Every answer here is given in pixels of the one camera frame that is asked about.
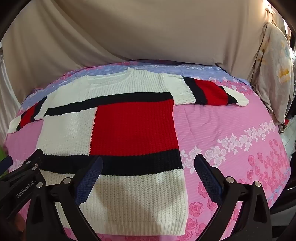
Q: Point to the beige backdrop cloth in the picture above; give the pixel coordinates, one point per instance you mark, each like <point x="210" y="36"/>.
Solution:
<point x="138" y="30"/>

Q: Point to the pink floral bedsheet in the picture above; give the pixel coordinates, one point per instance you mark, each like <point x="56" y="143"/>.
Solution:
<point x="219" y="129"/>

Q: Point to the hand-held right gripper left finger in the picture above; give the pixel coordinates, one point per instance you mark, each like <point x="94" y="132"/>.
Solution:
<point x="89" y="180"/>

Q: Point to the white pleated curtain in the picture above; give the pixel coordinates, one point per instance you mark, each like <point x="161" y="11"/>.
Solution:
<point x="7" y="97"/>

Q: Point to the green object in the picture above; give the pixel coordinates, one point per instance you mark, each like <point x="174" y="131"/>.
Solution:
<point x="1" y="153"/>

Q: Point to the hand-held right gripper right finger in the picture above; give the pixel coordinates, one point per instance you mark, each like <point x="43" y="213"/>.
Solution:
<point x="208" y="180"/>

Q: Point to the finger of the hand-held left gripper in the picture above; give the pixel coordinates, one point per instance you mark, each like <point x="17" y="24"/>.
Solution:
<point x="30" y="162"/>
<point x="4" y="164"/>

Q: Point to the white red black knit sweater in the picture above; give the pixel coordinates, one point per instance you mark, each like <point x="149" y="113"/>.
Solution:
<point x="129" y="129"/>

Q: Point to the floral pillow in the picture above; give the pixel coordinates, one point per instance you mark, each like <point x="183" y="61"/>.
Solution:
<point x="272" y="69"/>

